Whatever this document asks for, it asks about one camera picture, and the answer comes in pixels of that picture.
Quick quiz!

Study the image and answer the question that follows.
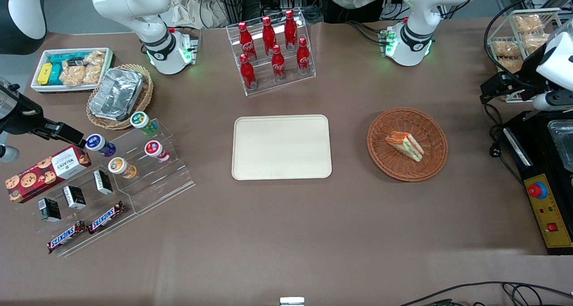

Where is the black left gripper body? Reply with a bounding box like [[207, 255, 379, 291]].
[[492, 43, 550, 103]]

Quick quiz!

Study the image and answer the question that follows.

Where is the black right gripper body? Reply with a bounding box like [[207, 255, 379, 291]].
[[0, 90, 44, 136]]

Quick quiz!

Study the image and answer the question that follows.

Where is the triangular sandwich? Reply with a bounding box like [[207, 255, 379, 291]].
[[385, 131, 424, 162]]

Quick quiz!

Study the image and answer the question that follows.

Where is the aluminium foil tray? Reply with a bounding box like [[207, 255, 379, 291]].
[[89, 68, 145, 122]]

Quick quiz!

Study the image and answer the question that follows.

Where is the shiny metal tray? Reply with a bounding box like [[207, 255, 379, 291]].
[[547, 120, 573, 172]]

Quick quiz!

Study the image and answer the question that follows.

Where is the oval light wicker basket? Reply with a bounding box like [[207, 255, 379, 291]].
[[86, 64, 154, 131]]

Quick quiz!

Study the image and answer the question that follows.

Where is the round brown wicker basket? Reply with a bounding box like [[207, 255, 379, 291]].
[[367, 108, 449, 182]]

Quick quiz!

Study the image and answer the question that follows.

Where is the beige rectangular tray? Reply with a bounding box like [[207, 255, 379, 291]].
[[231, 115, 333, 181]]

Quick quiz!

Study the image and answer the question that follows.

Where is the packaged rice cracker bag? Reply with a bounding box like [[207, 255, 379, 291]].
[[497, 58, 525, 74], [512, 14, 543, 33], [492, 39, 522, 59], [522, 33, 549, 52]]

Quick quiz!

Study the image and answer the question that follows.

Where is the white plastic snack bin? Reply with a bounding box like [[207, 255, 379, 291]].
[[30, 47, 115, 94]]

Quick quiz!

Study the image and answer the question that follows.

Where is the blue lid purple cup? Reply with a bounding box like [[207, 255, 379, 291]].
[[85, 134, 117, 158]]

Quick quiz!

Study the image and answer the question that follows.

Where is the red Walkers cookie box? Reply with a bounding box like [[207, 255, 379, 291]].
[[5, 145, 92, 204]]

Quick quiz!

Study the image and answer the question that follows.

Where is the yellow snack box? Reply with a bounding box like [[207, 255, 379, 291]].
[[38, 63, 54, 85]]

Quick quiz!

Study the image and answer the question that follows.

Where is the teal snack box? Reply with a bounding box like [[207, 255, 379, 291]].
[[48, 53, 86, 68], [47, 64, 64, 85]]

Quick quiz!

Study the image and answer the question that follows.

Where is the small black carton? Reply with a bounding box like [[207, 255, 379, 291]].
[[63, 186, 87, 210], [93, 170, 113, 195], [38, 198, 62, 222]]

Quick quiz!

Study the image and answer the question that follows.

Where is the orange cup with white lid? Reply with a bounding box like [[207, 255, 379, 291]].
[[108, 157, 137, 179]]

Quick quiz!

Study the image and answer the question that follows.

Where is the yellow control box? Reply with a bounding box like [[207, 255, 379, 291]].
[[504, 110, 573, 255]]

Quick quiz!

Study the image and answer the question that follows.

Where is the green lid cup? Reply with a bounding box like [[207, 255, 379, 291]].
[[129, 111, 158, 136]]

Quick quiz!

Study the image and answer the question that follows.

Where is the red lid cup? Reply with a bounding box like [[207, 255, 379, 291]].
[[144, 140, 171, 163]]

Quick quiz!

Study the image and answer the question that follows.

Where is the Snickers bar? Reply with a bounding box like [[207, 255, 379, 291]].
[[88, 201, 126, 234], [47, 221, 86, 254]]

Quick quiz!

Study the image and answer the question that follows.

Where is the clear acrylic stepped stand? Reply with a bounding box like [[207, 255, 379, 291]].
[[34, 118, 196, 257]]

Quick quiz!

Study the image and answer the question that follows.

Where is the red cola bottle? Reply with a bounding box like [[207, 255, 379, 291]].
[[271, 45, 287, 81], [239, 55, 258, 91], [296, 38, 312, 75], [261, 16, 278, 56], [238, 21, 257, 62], [284, 9, 299, 51]]

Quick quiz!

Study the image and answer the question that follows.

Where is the clear acrylic bottle rack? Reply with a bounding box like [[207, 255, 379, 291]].
[[226, 7, 316, 96]]

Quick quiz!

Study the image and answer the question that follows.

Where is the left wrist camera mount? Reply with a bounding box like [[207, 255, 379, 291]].
[[532, 90, 573, 112]]

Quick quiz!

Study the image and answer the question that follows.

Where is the black cable with plug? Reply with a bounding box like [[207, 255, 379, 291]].
[[483, 102, 526, 183]]

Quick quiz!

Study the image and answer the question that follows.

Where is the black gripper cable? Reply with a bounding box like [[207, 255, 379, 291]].
[[483, 0, 573, 89]]

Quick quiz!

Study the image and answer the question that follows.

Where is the long black floor cable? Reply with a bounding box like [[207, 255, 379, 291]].
[[398, 281, 573, 306]]

